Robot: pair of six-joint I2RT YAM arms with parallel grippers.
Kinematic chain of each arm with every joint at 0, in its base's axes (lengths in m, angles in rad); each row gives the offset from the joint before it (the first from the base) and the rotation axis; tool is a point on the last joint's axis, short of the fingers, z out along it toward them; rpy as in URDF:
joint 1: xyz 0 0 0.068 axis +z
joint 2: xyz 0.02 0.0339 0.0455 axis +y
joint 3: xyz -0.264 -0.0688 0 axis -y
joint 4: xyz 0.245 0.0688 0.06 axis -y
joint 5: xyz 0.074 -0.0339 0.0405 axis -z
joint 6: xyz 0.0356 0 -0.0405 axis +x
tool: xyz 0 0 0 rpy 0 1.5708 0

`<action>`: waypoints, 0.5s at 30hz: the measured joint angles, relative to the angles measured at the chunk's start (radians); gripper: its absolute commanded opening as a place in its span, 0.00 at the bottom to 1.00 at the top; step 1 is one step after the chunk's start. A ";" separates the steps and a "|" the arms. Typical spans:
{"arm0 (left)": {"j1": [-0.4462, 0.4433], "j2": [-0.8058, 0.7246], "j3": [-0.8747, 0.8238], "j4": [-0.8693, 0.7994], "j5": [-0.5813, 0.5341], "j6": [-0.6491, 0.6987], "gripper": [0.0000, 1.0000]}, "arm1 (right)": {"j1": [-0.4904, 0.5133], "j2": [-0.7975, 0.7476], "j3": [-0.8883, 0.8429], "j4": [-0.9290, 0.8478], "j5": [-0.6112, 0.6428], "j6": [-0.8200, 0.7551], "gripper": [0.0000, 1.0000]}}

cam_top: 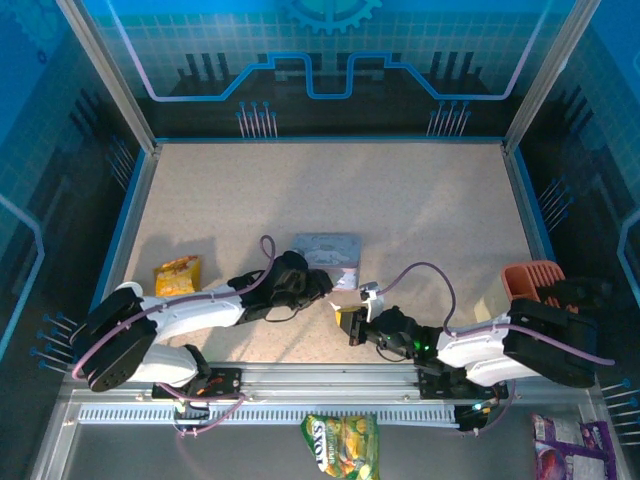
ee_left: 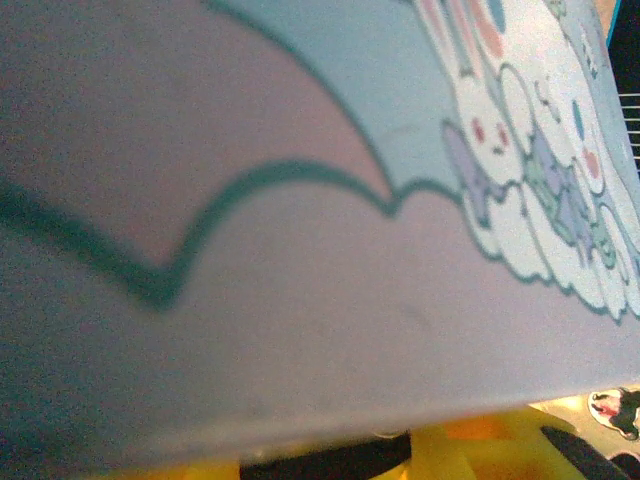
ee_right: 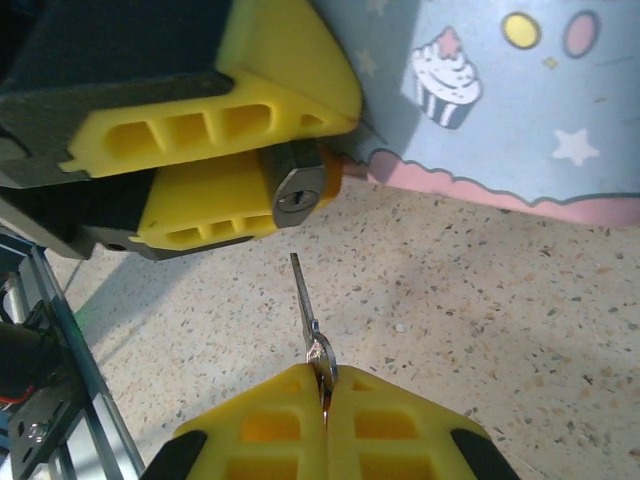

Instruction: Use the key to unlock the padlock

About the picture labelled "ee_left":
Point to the small white red sticker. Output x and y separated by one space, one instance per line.
617 412

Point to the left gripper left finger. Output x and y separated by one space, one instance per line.
200 472

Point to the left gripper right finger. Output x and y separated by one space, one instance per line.
490 450

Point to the cartoon print tin box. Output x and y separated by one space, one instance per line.
300 300

